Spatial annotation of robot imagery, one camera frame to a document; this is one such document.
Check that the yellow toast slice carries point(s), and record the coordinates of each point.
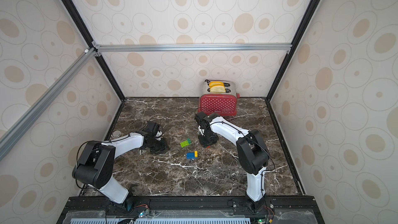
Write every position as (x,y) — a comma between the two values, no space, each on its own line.
(213,84)
(217,89)

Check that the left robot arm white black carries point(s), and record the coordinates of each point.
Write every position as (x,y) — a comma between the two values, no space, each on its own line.
(95,165)

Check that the yellow toast slice front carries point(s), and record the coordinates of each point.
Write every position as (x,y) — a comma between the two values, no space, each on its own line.
(217,89)

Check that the yellow toast slice back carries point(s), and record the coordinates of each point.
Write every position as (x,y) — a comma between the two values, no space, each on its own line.
(213,84)

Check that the lime green lego brick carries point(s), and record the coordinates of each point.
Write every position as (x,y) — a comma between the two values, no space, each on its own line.
(184,144)

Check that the horizontal aluminium frame bar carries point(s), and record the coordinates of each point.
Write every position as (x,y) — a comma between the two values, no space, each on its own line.
(193,47)

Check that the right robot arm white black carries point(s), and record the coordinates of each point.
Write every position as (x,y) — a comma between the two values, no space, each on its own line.
(253,154)

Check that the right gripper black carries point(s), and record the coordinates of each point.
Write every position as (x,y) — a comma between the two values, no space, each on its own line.
(207,138)

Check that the small jar with lid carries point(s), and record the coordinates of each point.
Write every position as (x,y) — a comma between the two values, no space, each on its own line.
(116,134)

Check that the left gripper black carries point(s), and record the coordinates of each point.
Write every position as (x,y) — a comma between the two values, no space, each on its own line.
(163,148)

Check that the left diagonal aluminium bar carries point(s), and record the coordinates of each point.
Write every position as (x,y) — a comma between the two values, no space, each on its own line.
(18,130)

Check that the blue lego brick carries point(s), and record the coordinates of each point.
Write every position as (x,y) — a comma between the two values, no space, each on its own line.
(190,156)

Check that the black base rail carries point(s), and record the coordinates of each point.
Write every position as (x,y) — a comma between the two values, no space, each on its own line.
(191,210)

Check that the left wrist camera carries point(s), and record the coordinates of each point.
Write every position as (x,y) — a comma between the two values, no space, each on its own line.
(153,128)

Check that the red polka dot toaster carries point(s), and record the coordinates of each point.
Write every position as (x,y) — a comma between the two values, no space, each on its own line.
(224,104)

